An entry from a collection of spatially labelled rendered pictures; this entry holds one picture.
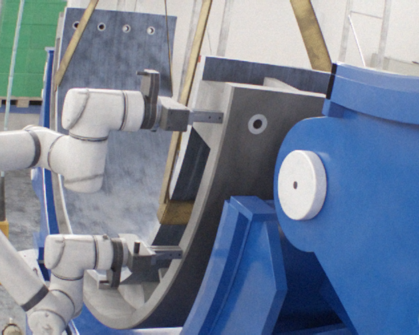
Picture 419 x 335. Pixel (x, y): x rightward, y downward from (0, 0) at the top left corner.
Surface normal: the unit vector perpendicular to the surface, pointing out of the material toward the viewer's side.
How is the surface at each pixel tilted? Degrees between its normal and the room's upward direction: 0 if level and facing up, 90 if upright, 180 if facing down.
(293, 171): 90
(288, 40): 90
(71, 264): 90
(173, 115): 90
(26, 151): 80
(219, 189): 104
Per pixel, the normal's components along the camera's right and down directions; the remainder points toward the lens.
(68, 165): -0.52, 0.17
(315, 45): -0.78, 0.29
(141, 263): 0.38, 0.32
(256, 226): -0.90, -0.02
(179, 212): 0.28, 0.69
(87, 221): 0.25, -0.84
